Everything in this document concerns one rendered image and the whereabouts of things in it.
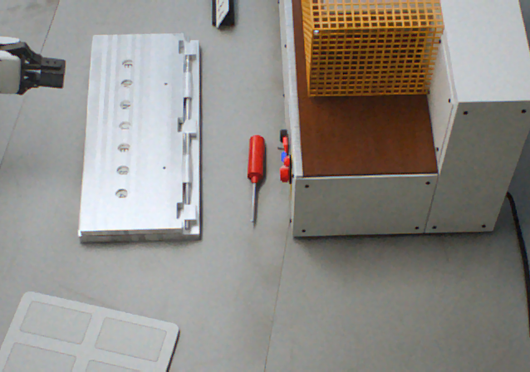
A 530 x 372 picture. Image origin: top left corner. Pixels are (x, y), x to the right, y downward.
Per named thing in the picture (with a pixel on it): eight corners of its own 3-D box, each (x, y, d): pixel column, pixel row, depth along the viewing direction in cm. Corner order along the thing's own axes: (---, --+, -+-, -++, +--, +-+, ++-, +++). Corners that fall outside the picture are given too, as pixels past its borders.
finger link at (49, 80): (24, 66, 180) (64, 71, 181) (23, 78, 182) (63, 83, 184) (22, 81, 178) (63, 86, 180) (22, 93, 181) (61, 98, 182)
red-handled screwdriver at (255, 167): (249, 142, 195) (249, 133, 193) (264, 142, 195) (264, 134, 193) (244, 225, 186) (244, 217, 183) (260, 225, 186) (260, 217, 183)
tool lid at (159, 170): (94, 41, 205) (93, 35, 204) (192, 39, 206) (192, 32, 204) (80, 236, 181) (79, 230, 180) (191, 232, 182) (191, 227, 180)
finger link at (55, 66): (26, 45, 175) (67, 50, 177) (25, 57, 178) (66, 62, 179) (24, 60, 173) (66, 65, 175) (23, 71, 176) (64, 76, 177)
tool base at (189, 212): (93, 49, 207) (90, 36, 204) (199, 46, 208) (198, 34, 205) (80, 242, 183) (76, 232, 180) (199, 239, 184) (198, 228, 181)
